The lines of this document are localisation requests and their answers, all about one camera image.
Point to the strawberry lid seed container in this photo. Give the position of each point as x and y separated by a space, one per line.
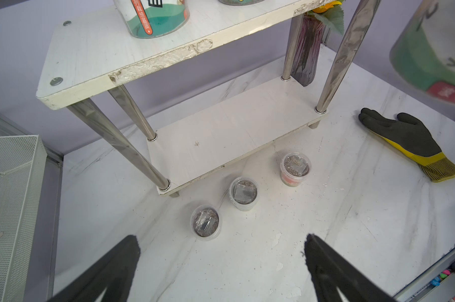
148 19

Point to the aluminium cage frame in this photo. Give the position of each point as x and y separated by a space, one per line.
21 146

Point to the sunflower lid seed container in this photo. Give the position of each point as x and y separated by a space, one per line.
239 2

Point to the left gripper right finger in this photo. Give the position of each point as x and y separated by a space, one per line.
332 276

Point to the white two-tier shelf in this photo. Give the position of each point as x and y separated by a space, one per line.
216 107

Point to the small red-based clear cup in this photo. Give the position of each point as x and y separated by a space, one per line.
294 168

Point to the aluminium front rail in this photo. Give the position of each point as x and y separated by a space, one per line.
437 283

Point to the yellow sunflower plant pot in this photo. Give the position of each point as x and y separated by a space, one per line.
329 16

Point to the white mesh wall rack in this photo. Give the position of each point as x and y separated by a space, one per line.
20 192

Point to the black yellow work glove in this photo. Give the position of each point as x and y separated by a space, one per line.
411 137

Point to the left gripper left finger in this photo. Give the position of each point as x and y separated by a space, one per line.
110 278

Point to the pink flower lid seed container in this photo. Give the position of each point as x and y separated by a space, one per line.
424 53

